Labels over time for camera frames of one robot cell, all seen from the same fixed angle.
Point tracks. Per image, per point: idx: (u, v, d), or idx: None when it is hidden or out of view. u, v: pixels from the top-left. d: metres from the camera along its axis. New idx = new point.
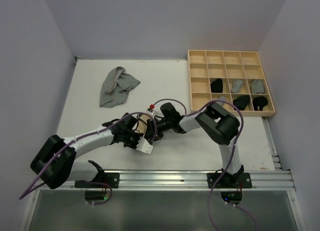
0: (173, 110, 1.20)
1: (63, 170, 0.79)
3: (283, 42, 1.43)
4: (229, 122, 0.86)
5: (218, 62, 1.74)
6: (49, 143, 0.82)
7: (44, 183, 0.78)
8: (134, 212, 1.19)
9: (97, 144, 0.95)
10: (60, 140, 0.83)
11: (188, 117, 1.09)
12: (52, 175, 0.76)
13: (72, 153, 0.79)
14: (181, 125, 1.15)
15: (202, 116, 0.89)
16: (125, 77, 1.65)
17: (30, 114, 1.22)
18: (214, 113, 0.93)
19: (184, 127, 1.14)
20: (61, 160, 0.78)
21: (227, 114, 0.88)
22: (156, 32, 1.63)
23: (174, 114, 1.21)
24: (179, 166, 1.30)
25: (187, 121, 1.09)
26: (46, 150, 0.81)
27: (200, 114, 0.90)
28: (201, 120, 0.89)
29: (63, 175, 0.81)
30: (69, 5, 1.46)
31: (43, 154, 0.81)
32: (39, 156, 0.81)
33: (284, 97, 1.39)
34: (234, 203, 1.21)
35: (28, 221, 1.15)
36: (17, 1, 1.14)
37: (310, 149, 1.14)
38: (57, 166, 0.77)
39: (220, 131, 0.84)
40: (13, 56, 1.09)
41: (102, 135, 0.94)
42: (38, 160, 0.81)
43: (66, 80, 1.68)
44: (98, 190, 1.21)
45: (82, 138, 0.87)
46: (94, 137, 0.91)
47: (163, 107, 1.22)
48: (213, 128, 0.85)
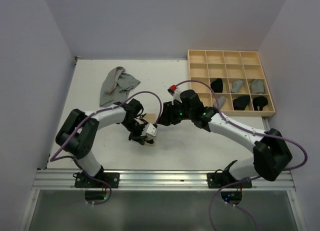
0: (196, 100, 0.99)
1: (89, 138, 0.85)
3: (283, 42, 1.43)
4: (283, 159, 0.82)
5: (218, 62, 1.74)
6: (72, 116, 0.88)
7: (70, 151, 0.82)
8: (134, 212, 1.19)
9: (111, 120, 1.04)
10: (82, 114, 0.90)
11: (228, 124, 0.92)
12: (78, 143, 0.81)
13: (95, 123, 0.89)
14: (211, 124, 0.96)
15: (263, 150, 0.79)
16: (125, 77, 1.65)
17: (30, 114, 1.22)
18: (268, 140, 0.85)
19: (212, 127, 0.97)
20: (88, 128, 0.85)
21: (285, 151, 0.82)
22: (157, 32, 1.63)
23: (196, 104, 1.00)
24: (179, 166, 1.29)
25: (223, 127, 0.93)
26: (70, 123, 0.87)
27: (260, 147, 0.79)
28: (261, 155, 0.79)
29: (87, 145, 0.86)
30: (69, 5, 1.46)
31: (67, 126, 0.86)
32: (62, 129, 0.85)
33: (284, 97, 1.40)
34: (234, 203, 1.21)
35: (28, 221, 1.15)
36: (18, 1, 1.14)
37: (310, 149, 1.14)
38: (85, 133, 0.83)
39: (273, 171, 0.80)
40: (13, 56, 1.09)
41: (117, 111, 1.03)
42: (62, 132, 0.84)
43: (66, 80, 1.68)
44: (98, 190, 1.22)
45: (100, 112, 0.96)
46: (111, 112, 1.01)
47: (184, 95, 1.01)
48: (271, 167, 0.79)
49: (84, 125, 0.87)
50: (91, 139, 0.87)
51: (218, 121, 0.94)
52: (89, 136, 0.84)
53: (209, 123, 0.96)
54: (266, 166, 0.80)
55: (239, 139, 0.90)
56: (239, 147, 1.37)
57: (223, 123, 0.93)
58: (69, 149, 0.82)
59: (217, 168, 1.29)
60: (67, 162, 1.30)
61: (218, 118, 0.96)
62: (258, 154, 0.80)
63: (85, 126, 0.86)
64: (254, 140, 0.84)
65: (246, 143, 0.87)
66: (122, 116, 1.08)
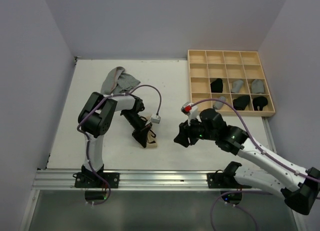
0: (220, 119, 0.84)
1: (108, 116, 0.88)
3: (283, 42, 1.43)
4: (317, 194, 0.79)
5: (218, 62, 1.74)
6: (92, 97, 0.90)
7: (91, 130, 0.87)
8: (134, 212, 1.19)
9: (124, 105, 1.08)
10: (101, 95, 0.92)
11: (265, 157, 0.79)
12: (97, 122, 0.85)
13: (112, 104, 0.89)
14: (241, 152, 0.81)
15: (308, 195, 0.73)
16: (125, 77, 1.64)
17: (30, 114, 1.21)
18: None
19: (243, 154, 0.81)
20: (108, 107, 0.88)
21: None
22: (157, 32, 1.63)
23: (219, 125, 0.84)
24: (179, 167, 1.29)
25: (258, 157, 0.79)
26: (91, 103, 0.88)
27: (305, 191, 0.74)
28: (307, 200, 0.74)
29: (107, 123, 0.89)
30: (69, 6, 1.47)
31: (87, 106, 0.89)
32: (84, 109, 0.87)
33: (284, 98, 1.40)
34: (234, 203, 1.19)
35: (28, 221, 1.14)
36: (17, 1, 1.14)
37: (310, 149, 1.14)
38: (105, 112, 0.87)
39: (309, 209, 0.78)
40: (12, 56, 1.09)
41: (128, 98, 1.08)
42: (84, 112, 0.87)
43: (66, 80, 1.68)
44: (98, 190, 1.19)
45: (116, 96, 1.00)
46: (123, 97, 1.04)
47: (206, 116, 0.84)
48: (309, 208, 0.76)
49: (104, 104, 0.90)
50: (110, 117, 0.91)
51: (251, 151, 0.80)
52: (108, 114, 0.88)
53: (239, 151, 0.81)
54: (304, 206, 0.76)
55: (274, 173, 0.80)
56: None
57: (258, 154, 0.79)
58: (91, 127, 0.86)
59: (217, 168, 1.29)
60: (67, 162, 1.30)
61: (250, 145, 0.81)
62: (300, 197, 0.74)
63: (105, 105, 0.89)
64: (297, 182, 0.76)
65: (284, 180, 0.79)
66: (133, 103, 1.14)
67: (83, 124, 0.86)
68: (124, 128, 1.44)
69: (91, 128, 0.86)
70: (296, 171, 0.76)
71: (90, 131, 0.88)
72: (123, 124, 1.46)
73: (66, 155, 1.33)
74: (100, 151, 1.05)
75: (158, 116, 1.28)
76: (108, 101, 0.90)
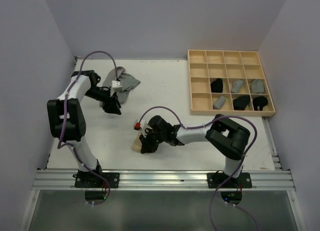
0: (163, 123, 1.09)
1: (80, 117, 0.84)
3: (283, 42, 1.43)
4: (241, 136, 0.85)
5: (218, 62, 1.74)
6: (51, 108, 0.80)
7: (74, 136, 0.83)
8: (133, 212, 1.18)
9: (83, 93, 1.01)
10: (58, 101, 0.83)
11: (189, 130, 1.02)
12: (75, 126, 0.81)
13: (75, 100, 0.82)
14: (179, 138, 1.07)
15: (214, 135, 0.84)
16: (125, 77, 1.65)
17: (30, 114, 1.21)
18: (221, 126, 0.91)
19: (182, 140, 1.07)
20: (73, 110, 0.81)
21: (238, 128, 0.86)
22: (157, 32, 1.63)
23: (164, 126, 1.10)
24: (178, 167, 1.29)
25: (187, 135, 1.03)
26: (54, 116, 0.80)
27: (212, 133, 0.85)
28: (214, 139, 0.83)
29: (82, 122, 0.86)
30: (69, 6, 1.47)
31: (54, 119, 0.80)
32: (52, 124, 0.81)
33: (284, 98, 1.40)
34: (234, 203, 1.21)
35: (28, 222, 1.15)
36: (17, 1, 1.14)
37: (310, 149, 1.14)
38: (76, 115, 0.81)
39: (234, 148, 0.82)
40: (13, 56, 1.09)
41: (82, 81, 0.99)
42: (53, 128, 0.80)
43: (66, 79, 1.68)
44: (98, 190, 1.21)
45: (71, 91, 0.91)
46: (78, 84, 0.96)
47: (152, 121, 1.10)
48: (230, 146, 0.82)
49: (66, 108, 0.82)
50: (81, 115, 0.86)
51: (182, 133, 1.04)
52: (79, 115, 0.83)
53: (177, 136, 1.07)
54: (224, 147, 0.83)
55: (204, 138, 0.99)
56: None
57: (185, 131, 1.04)
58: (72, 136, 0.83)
59: (217, 168, 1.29)
60: (67, 162, 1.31)
61: (182, 129, 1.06)
62: (213, 140, 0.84)
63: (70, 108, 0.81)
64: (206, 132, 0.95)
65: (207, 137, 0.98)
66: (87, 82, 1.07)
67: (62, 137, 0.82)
68: (124, 127, 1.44)
69: (73, 136, 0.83)
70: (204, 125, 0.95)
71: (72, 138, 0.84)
72: (123, 124, 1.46)
73: (66, 154, 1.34)
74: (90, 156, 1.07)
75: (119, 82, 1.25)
76: (69, 104, 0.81)
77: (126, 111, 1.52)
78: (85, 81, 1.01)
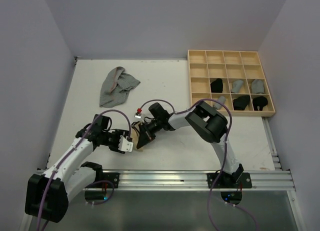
0: (160, 109, 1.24)
1: (59, 203, 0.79)
3: (283, 42, 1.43)
4: (217, 121, 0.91)
5: (218, 62, 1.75)
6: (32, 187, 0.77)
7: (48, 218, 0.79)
8: (133, 212, 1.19)
9: (82, 161, 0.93)
10: (42, 178, 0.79)
11: (177, 116, 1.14)
12: (51, 211, 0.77)
13: (59, 184, 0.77)
14: (170, 123, 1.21)
15: (192, 117, 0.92)
16: (125, 77, 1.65)
17: (30, 114, 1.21)
18: (203, 112, 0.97)
19: (173, 124, 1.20)
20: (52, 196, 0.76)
21: (216, 114, 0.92)
22: (157, 32, 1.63)
23: (161, 111, 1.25)
24: (178, 167, 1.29)
25: (177, 120, 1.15)
26: (33, 194, 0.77)
27: (190, 115, 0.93)
28: (191, 119, 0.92)
29: (61, 205, 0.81)
30: (69, 6, 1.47)
31: (32, 197, 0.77)
32: (29, 202, 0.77)
33: (283, 98, 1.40)
34: (234, 203, 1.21)
35: (28, 222, 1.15)
36: (17, 1, 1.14)
37: (310, 149, 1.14)
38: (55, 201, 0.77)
39: (208, 129, 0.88)
40: (12, 56, 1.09)
41: (81, 148, 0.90)
42: (29, 205, 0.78)
43: (67, 80, 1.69)
44: (98, 190, 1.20)
45: (62, 164, 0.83)
46: (76, 154, 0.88)
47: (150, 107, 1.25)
48: (203, 127, 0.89)
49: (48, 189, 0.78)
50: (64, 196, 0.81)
51: (173, 118, 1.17)
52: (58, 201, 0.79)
53: (170, 120, 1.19)
54: (198, 128, 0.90)
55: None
56: (239, 149, 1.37)
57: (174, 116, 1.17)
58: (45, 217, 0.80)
59: (217, 168, 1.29)
60: None
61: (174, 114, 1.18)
62: (190, 121, 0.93)
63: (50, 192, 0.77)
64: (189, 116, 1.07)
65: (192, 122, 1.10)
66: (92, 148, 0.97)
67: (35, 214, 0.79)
68: (124, 128, 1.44)
69: (46, 218, 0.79)
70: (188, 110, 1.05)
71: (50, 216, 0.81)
72: (123, 124, 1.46)
73: None
74: (80, 185, 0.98)
75: (130, 144, 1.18)
76: (50, 188, 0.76)
77: (126, 111, 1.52)
78: (86, 147, 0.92)
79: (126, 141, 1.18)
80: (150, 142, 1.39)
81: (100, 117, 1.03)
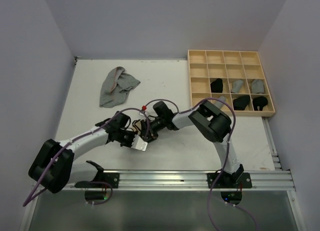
0: (164, 108, 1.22)
1: (62, 175, 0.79)
3: (283, 42, 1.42)
4: (221, 120, 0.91)
5: (218, 62, 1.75)
6: (45, 149, 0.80)
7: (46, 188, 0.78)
8: (133, 212, 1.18)
9: (93, 145, 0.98)
10: (56, 144, 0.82)
11: (181, 114, 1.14)
12: (51, 179, 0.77)
13: (70, 154, 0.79)
14: (174, 122, 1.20)
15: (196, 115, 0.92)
16: (125, 77, 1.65)
17: (30, 114, 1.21)
18: (206, 111, 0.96)
19: (176, 124, 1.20)
20: (59, 163, 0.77)
21: (220, 113, 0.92)
22: (156, 32, 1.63)
23: (166, 110, 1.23)
24: (179, 167, 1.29)
25: (180, 119, 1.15)
26: (42, 156, 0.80)
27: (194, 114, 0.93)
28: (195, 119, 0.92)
29: (63, 178, 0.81)
30: (69, 6, 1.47)
31: (41, 160, 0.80)
32: (35, 163, 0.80)
33: (284, 98, 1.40)
34: (234, 203, 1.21)
35: (28, 221, 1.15)
36: (16, 1, 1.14)
37: (310, 148, 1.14)
38: (58, 169, 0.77)
39: (212, 129, 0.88)
40: (12, 56, 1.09)
41: (98, 135, 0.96)
42: (35, 166, 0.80)
43: (67, 80, 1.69)
44: (98, 190, 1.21)
45: (77, 140, 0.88)
46: (91, 137, 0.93)
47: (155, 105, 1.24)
48: (207, 127, 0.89)
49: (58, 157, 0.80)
50: (67, 171, 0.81)
51: (177, 117, 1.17)
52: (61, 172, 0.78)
53: (173, 120, 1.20)
54: (202, 128, 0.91)
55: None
56: (238, 148, 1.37)
57: (178, 115, 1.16)
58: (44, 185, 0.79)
59: (217, 168, 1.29)
60: None
61: (177, 114, 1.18)
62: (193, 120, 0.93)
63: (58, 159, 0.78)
64: None
65: None
66: (105, 139, 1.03)
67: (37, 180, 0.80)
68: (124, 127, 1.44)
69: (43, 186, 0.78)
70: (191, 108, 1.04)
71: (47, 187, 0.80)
72: None
73: None
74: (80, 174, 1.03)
75: (144, 143, 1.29)
76: (61, 155, 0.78)
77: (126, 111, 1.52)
78: (101, 135, 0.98)
79: (141, 140, 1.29)
80: (150, 142, 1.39)
81: (121, 115, 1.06)
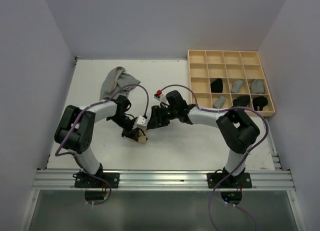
0: (178, 98, 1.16)
1: (87, 133, 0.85)
3: (283, 42, 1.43)
4: (250, 131, 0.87)
5: (218, 62, 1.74)
6: (68, 112, 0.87)
7: (73, 148, 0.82)
8: (133, 211, 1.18)
9: (105, 114, 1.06)
10: (77, 108, 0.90)
11: (202, 111, 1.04)
12: (78, 137, 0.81)
13: (92, 113, 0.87)
14: (190, 116, 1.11)
15: (225, 122, 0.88)
16: (125, 77, 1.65)
17: (30, 114, 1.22)
18: (234, 117, 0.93)
19: (192, 118, 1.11)
20: (85, 120, 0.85)
21: (250, 124, 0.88)
22: (156, 32, 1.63)
23: (180, 101, 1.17)
24: (179, 166, 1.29)
25: (200, 116, 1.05)
26: (66, 119, 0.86)
27: (223, 120, 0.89)
28: (223, 126, 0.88)
29: (87, 138, 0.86)
30: (69, 6, 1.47)
31: (65, 123, 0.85)
32: (60, 127, 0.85)
33: (283, 98, 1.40)
34: (234, 203, 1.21)
35: (28, 221, 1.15)
36: (17, 2, 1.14)
37: (310, 148, 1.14)
38: (83, 127, 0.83)
39: (239, 140, 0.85)
40: (12, 56, 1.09)
41: (109, 104, 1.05)
42: (61, 129, 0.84)
43: (67, 79, 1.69)
44: (98, 190, 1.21)
45: (93, 106, 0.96)
46: (104, 105, 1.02)
47: (169, 94, 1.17)
48: (235, 138, 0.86)
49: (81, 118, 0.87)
50: (90, 131, 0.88)
51: (195, 112, 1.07)
52: (87, 129, 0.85)
53: (189, 114, 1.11)
54: (229, 137, 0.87)
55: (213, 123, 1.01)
56: None
57: (197, 111, 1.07)
58: (71, 145, 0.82)
59: (216, 168, 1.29)
60: (67, 162, 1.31)
61: (195, 109, 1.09)
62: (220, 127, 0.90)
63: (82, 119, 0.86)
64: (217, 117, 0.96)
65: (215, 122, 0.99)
66: (114, 110, 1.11)
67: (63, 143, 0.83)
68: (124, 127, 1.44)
69: (71, 146, 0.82)
70: (218, 111, 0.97)
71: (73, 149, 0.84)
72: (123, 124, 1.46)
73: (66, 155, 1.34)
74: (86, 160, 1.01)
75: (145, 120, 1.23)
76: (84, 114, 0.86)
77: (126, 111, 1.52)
78: (112, 106, 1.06)
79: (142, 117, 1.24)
80: (150, 142, 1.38)
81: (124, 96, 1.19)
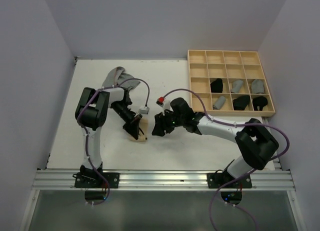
0: (185, 107, 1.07)
1: (103, 110, 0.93)
3: (282, 42, 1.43)
4: (269, 147, 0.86)
5: (218, 62, 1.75)
6: (85, 92, 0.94)
7: (92, 123, 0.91)
8: (133, 211, 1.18)
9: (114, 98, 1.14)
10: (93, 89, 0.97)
11: (215, 123, 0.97)
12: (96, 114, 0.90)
13: (107, 93, 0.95)
14: (199, 127, 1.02)
15: (245, 139, 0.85)
16: (125, 77, 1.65)
17: (30, 114, 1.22)
18: (251, 130, 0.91)
19: (202, 130, 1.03)
20: (102, 98, 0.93)
21: (269, 139, 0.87)
22: (156, 32, 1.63)
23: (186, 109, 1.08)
24: (178, 167, 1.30)
25: (211, 128, 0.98)
26: (85, 98, 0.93)
27: (242, 137, 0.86)
28: (243, 144, 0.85)
29: (104, 115, 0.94)
30: (69, 6, 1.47)
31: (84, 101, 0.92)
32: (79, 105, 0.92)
33: (283, 98, 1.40)
34: (234, 203, 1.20)
35: (28, 221, 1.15)
36: (17, 2, 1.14)
37: (309, 148, 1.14)
38: (100, 105, 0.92)
39: (259, 158, 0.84)
40: (12, 56, 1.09)
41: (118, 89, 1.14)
42: (79, 108, 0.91)
43: (67, 79, 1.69)
44: (98, 190, 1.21)
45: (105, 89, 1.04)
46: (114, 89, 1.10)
47: (175, 103, 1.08)
48: (256, 155, 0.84)
49: (97, 97, 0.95)
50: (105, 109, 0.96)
51: (206, 124, 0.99)
52: (104, 106, 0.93)
53: (198, 125, 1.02)
54: (250, 154, 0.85)
55: (228, 137, 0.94)
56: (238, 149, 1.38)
57: (209, 122, 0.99)
58: (90, 121, 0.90)
59: (216, 168, 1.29)
60: (67, 162, 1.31)
61: (205, 119, 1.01)
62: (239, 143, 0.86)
63: (99, 98, 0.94)
64: (235, 132, 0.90)
65: (230, 135, 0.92)
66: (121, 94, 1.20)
67: (82, 119, 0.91)
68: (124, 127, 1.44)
69: (90, 121, 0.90)
70: (234, 124, 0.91)
71: (91, 125, 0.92)
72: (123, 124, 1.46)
73: (65, 155, 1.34)
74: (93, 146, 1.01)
75: (147, 107, 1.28)
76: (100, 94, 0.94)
77: None
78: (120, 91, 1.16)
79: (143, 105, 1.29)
80: (150, 142, 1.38)
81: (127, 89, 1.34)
